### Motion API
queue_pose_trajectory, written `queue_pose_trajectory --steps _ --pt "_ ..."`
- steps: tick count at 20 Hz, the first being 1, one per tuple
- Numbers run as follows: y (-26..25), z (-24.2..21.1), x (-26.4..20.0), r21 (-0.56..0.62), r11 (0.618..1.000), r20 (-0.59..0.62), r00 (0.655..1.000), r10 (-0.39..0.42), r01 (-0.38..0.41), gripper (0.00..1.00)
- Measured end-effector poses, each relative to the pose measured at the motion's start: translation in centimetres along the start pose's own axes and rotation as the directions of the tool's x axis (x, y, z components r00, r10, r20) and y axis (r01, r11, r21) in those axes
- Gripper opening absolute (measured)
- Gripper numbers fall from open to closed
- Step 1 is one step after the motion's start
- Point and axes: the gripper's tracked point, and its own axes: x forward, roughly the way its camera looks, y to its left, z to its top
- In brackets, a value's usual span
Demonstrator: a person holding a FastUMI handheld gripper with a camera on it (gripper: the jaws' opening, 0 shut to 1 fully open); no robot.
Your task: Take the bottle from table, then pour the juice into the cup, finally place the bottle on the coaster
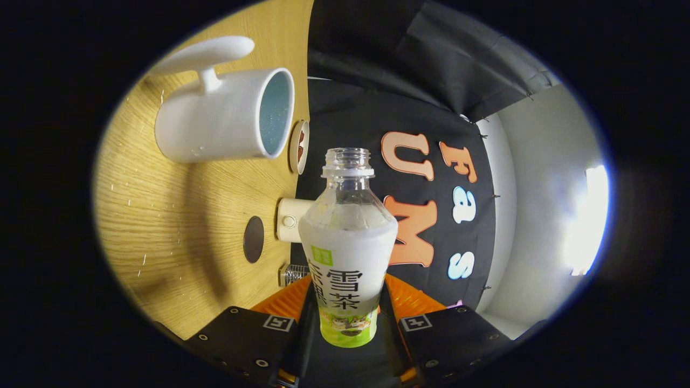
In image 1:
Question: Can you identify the clear juice bottle green label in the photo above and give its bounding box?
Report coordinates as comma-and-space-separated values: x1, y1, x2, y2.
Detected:
298, 147, 398, 349

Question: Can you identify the large ceiling light panel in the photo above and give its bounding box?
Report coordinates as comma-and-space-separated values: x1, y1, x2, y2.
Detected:
563, 164, 610, 276

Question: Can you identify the black backdrop cloth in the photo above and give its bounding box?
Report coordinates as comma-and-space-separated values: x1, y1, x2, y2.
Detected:
290, 0, 562, 312

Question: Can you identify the wooden table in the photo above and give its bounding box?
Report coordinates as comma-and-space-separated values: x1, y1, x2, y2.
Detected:
93, 0, 314, 341

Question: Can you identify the small round wooden dish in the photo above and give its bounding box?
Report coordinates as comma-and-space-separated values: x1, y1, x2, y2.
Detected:
288, 120, 311, 175

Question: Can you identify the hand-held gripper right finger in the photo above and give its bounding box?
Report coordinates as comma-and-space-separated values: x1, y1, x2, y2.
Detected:
379, 273, 510, 387

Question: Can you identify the clear utensil holder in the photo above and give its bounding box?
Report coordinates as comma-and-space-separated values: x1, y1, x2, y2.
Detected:
279, 264, 311, 288

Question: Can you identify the white cup with handle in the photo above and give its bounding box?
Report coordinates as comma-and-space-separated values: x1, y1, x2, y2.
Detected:
148, 36, 296, 164

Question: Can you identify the cream white toaster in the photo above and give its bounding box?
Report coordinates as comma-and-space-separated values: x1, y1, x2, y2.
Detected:
276, 198, 314, 244

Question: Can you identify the dark round coaster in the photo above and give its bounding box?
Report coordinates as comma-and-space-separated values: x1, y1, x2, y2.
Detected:
243, 216, 265, 264

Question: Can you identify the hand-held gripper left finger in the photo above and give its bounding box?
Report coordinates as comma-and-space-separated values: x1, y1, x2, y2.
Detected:
183, 275, 320, 388

